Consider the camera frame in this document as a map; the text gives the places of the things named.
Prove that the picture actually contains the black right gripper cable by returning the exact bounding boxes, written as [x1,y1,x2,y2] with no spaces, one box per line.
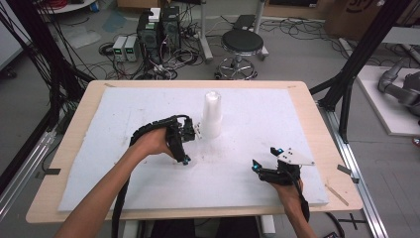
[289,168,311,223]

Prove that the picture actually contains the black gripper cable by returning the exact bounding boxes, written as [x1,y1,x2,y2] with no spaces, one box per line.
[289,168,311,223]
[111,113,193,238]

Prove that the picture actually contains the black round stool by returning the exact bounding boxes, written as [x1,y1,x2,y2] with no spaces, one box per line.
[214,29,270,81]

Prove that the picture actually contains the grey stand leg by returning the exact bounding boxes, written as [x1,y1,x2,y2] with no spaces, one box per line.
[253,0,270,61]
[197,0,215,64]

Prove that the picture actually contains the grey tape piece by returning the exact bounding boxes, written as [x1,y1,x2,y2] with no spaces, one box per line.
[336,164,361,184]

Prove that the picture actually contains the person's left hand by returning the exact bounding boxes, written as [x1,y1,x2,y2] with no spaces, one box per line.
[131,127,174,157]

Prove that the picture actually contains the person's dark pants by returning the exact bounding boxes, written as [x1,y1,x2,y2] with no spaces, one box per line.
[151,216,261,238]

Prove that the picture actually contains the grey bench power supply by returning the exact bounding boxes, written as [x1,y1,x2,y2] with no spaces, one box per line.
[124,35,142,63]
[112,35,129,62]

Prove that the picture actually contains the tangle of floor cables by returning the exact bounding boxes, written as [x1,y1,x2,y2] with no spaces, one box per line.
[97,33,206,81]

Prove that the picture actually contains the small white box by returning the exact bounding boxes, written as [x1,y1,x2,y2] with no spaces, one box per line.
[148,7,162,24]

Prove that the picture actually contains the white base board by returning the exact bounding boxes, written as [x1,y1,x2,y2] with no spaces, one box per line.
[356,64,420,138]

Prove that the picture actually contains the person's right hand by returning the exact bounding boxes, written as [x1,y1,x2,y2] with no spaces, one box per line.
[270,179,305,216]

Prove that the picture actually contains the stack of clear plastic cups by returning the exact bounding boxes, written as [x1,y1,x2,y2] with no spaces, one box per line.
[200,90,224,140]

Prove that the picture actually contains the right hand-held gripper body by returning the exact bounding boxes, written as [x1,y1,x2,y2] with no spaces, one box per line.
[259,147,316,186]

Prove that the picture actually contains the clear plastic sheet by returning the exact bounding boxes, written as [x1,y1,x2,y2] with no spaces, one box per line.
[62,25,103,50]

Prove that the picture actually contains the black computer tower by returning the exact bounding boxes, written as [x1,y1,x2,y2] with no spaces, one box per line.
[136,10,163,64]
[160,5,182,56]

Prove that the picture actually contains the round white table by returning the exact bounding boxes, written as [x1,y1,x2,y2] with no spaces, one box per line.
[36,0,97,15]

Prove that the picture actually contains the black metal frame post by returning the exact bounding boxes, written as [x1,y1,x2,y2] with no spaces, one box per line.
[0,0,96,133]
[309,0,414,144]

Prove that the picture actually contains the thin wooden stick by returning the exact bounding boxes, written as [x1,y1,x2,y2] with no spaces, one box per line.
[324,182,351,207]

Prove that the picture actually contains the aluminium rail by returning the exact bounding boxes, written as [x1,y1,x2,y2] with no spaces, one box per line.
[317,101,391,238]
[0,130,57,221]

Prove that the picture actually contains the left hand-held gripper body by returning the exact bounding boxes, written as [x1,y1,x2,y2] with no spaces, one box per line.
[165,116,203,142]

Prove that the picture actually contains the white foam mat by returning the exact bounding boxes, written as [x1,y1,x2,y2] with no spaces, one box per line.
[57,86,330,213]

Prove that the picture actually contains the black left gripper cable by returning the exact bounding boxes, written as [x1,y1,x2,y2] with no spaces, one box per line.
[111,113,193,238]

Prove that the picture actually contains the teal sheet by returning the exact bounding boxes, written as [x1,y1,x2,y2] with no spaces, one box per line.
[101,11,128,34]

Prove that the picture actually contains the light wooden table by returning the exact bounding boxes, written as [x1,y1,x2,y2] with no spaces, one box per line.
[25,79,365,225]

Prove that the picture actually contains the white table leg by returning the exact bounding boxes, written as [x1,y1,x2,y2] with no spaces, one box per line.
[122,219,141,238]

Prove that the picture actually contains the brown cardboard box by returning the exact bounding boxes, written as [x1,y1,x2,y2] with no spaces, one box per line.
[324,0,420,42]

